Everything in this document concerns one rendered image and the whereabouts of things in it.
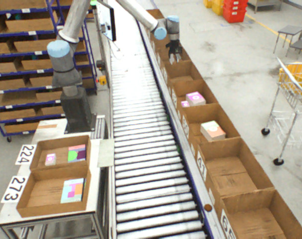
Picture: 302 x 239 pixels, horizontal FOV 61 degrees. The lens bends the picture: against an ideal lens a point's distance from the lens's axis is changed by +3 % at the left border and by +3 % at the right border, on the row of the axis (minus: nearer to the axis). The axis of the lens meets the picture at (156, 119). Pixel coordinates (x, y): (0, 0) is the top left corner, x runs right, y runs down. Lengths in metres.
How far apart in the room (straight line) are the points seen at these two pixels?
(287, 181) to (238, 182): 1.38
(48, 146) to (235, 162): 1.41
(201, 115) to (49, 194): 1.21
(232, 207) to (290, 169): 1.72
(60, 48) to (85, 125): 0.68
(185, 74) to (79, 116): 1.16
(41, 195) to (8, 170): 1.51
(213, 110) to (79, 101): 1.07
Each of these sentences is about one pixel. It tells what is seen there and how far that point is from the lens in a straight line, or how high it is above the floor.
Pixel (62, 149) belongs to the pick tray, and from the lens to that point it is 2.15.
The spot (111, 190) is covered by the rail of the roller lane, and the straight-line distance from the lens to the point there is 1.79.
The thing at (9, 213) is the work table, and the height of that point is 0.75.
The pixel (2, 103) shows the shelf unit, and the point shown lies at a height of 0.54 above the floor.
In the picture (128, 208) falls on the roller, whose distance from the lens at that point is 1.68.
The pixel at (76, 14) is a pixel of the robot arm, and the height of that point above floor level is 1.64.
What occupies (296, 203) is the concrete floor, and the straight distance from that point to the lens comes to 2.84.
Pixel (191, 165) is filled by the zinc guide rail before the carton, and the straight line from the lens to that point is 1.68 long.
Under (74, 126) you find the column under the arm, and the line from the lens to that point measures 2.28.
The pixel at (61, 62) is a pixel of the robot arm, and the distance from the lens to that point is 1.99.
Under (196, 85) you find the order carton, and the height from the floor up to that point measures 0.99.
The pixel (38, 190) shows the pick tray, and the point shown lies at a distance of 1.93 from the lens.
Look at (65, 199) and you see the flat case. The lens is 1.77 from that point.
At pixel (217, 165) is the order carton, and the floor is 0.89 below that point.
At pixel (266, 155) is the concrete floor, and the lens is 3.17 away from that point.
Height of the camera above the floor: 2.14
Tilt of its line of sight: 38 degrees down
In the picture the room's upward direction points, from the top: 3 degrees counter-clockwise
